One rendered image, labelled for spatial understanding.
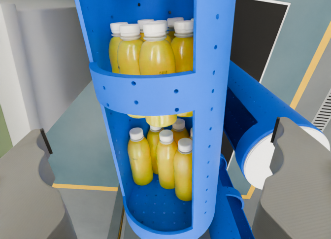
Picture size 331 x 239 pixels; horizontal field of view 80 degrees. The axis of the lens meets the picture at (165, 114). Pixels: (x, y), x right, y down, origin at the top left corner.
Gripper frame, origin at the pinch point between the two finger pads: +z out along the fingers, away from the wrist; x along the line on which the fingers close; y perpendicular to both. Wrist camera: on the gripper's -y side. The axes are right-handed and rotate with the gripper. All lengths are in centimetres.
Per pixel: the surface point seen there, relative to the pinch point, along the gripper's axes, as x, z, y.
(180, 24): 4.1, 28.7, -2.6
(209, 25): 7.3, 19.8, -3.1
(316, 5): 109, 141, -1
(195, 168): 6.1, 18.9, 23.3
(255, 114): 33, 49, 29
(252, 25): 60, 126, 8
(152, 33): -1.0, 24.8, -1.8
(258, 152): 30, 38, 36
